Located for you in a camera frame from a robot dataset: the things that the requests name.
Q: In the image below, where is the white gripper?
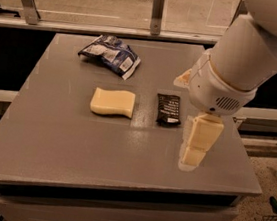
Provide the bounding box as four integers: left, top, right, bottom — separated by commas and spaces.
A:
173, 49, 257, 167

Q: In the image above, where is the yellow sponge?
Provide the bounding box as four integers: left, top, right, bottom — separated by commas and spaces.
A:
90, 87, 135, 118

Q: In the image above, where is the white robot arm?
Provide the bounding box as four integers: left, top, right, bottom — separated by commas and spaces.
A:
173, 0, 277, 171

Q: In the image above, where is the black snack bar wrapper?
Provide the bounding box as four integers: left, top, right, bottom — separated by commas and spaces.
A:
156, 94, 180, 126

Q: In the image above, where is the blue white snack bag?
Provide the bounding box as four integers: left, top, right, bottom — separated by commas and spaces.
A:
78, 35, 141, 80

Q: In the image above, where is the grey table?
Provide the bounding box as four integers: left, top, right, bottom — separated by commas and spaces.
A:
0, 33, 261, 221

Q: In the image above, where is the middle metal bracket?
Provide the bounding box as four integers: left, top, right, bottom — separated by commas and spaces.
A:
150, 0, 165, 35

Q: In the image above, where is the metal bracket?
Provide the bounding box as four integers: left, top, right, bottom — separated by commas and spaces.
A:
150, 0, 165, 35
21, 0, 40, 25

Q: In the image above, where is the left metal bracket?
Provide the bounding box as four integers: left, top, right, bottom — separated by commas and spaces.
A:
21, 0, 40, 25

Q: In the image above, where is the metal window rail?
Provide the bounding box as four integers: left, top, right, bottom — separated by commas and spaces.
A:
0, 16, 221, 45

